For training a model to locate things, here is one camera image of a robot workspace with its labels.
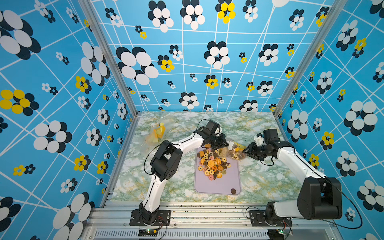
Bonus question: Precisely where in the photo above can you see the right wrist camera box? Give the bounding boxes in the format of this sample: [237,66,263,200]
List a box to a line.
[254,129,280,146]

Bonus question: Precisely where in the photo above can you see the lilac rectangular tray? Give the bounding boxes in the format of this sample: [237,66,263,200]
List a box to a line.
[194,157,242,196]

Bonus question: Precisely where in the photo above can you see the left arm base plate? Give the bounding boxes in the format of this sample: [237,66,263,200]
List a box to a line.
[129,210,171,227]

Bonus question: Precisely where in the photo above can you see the aluminium front rail frame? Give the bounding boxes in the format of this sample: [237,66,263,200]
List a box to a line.
[81,201,342,240]

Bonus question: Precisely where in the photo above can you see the right green circuit board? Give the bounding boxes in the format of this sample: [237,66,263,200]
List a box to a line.
[268,229,290,240]

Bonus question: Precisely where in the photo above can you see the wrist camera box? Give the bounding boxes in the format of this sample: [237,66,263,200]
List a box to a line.
[254,129,280,146]
[215,125,223,136]

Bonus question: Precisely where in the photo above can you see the ziploc bag of cookies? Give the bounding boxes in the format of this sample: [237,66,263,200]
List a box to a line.
[152,116,176,143]

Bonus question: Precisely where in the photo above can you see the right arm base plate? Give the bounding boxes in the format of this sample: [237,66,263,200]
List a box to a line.
[248,210,293,228]

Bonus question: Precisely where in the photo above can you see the right aluminium corner post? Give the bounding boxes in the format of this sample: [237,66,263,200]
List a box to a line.
[274,0,347,119]

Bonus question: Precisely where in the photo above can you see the poured cookies pile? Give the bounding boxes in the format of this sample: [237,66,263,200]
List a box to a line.
[196,145,233,181]

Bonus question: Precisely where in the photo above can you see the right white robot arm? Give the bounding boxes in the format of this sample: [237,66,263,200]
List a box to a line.
[243,141,343,225]

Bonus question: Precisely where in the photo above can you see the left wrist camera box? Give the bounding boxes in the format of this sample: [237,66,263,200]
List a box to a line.
[215,125,223,136]

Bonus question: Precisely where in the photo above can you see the left green circuit board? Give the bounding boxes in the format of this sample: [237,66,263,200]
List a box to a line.
[138,229,159,239]

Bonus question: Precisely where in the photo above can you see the aluminium corner post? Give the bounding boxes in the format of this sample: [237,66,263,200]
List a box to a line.
[274,0,347,119]
[79,0,138,119]

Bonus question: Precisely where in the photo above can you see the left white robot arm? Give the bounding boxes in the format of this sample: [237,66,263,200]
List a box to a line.
[138,120,229,225]

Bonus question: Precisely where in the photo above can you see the ziploc cookie bag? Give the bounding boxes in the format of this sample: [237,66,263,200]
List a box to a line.
[141,133,162,156]
[219,141,247,161]

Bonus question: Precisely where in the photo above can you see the left aluminium corner post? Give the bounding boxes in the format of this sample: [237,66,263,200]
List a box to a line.
[79,0,138,119]

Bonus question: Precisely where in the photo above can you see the green circuit board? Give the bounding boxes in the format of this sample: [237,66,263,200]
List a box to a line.
[268,229,290,240]
[138,229,159,239]

